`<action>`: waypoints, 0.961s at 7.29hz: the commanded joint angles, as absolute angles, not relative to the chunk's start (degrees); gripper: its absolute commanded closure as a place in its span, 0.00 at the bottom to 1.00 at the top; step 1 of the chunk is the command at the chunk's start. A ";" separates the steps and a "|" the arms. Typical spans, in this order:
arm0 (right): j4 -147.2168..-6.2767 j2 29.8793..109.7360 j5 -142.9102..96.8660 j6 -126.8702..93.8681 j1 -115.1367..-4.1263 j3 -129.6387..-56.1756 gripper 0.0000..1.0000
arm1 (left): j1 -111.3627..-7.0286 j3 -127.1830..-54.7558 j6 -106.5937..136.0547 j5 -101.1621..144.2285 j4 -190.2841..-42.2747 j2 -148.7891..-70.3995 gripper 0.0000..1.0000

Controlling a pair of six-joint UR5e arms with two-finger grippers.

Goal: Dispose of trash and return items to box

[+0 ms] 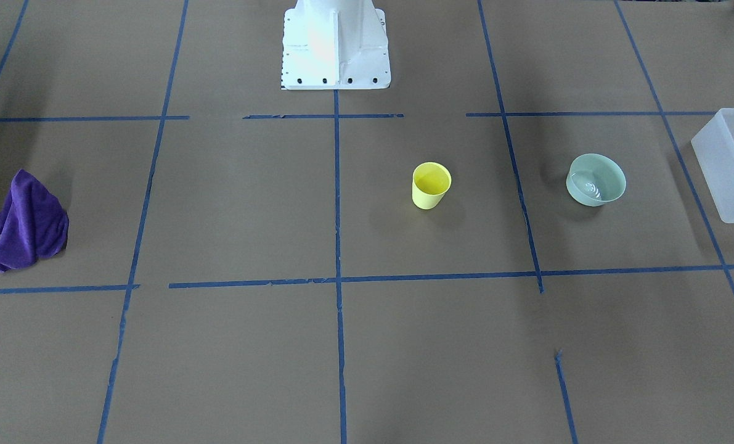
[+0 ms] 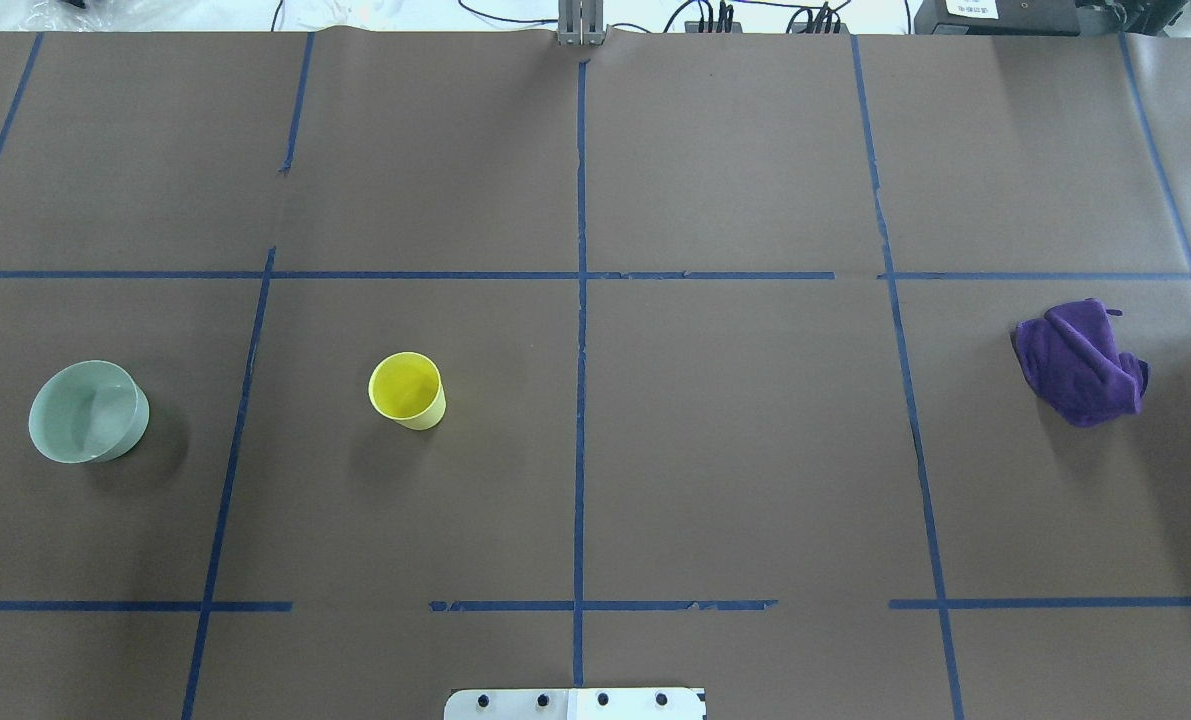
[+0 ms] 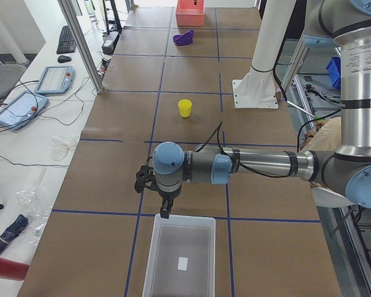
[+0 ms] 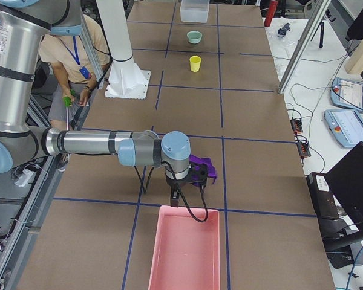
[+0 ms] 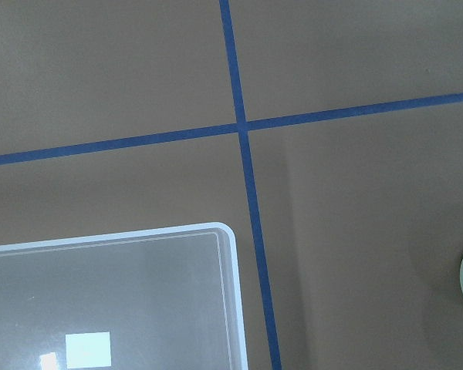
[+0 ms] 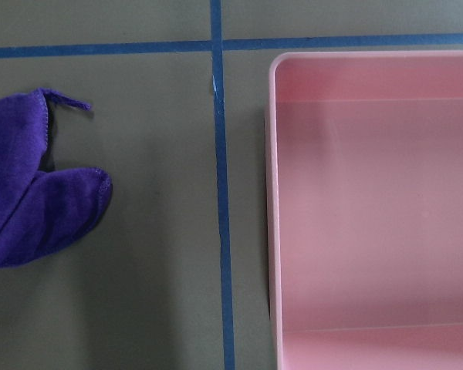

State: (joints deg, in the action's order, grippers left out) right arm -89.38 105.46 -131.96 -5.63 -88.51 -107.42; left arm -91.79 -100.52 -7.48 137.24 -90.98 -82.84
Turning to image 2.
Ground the yellow plastic cup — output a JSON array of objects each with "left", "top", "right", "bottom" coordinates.
[{"left": 366, "top": 351, "right": 447, "bottom": 430}]

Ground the purple cloth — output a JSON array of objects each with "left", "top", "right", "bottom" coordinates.
[{"left": 1012, "top": 299, "right": 1151, "bottom": 428}]

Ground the pale green bowl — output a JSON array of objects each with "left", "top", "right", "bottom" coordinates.
[{"left": 29, "top": 361, "right": 150, "bottom": 464}]

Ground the black electronics box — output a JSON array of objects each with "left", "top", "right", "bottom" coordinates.
[{"left": 912, "top": 1, "right": 1131, "bottom": 37}]

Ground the black power strip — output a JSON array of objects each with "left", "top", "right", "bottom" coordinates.
[{"left": 665, "top": 1, "right": 854, "bottom": 36}]

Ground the aluminium frame post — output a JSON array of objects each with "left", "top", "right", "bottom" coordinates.
[{"left": 557, "top": 0, "right": 607, "bottom": 46}]

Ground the white metal base plate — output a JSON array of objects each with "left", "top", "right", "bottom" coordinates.
[{"left": 443, "top": 687, "right": 707, "bottom": 719}]

